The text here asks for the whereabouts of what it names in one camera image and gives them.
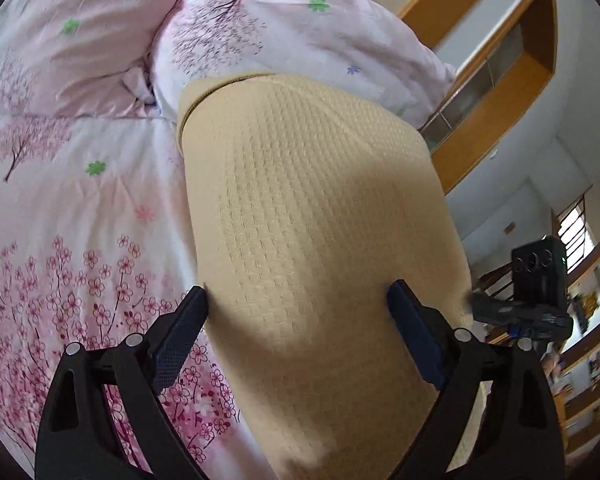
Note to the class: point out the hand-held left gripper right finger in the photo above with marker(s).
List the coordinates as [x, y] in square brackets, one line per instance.
[417, 340]

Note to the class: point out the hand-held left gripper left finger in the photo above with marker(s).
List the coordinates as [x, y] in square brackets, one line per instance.
[180, 332]

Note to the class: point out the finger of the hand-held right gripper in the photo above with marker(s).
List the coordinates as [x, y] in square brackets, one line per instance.
[495, 310]

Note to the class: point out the beige waffle-weave pillow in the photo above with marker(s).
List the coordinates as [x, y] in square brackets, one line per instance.
[320, 235]

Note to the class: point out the barred window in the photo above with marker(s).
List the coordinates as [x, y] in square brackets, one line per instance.
[575, 235]

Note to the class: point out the cluttered wooden shelf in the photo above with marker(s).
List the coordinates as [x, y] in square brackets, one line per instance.
[595, 360]

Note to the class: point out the wooden headboard with glass panels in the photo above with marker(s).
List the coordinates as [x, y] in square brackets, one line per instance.
[480, 150]

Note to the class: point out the pink floral bed sheet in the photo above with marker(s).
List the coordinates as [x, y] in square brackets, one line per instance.
[80, 210]

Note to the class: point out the floral pillow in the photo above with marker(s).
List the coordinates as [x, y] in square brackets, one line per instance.
[80, 60]
[300, 35]

